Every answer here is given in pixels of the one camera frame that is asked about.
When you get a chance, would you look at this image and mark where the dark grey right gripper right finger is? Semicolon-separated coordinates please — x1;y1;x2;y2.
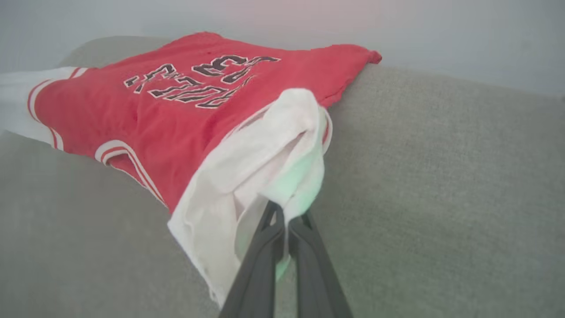
287;211;354;318

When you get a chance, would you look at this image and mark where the grey fabric sofa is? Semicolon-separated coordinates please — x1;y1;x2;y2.
0;35;565;318

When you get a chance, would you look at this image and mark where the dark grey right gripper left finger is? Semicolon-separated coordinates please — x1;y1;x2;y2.
218;201;286;318

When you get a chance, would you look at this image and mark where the red white jersey garment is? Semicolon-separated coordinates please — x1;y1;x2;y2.
0;31;383;308

